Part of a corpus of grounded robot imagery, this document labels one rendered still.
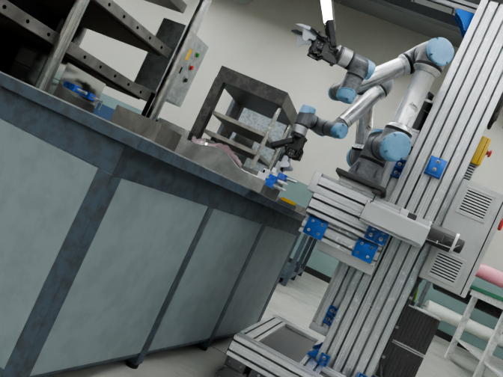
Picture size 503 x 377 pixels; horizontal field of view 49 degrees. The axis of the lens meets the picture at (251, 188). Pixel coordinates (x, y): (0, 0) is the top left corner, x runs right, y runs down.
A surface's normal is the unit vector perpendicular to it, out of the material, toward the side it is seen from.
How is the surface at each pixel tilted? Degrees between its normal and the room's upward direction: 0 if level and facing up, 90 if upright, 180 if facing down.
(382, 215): 90
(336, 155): 90
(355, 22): 90
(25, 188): 90
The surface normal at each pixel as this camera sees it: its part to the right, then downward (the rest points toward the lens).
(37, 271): -0.33, -0.17
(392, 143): 0.11, 0.19
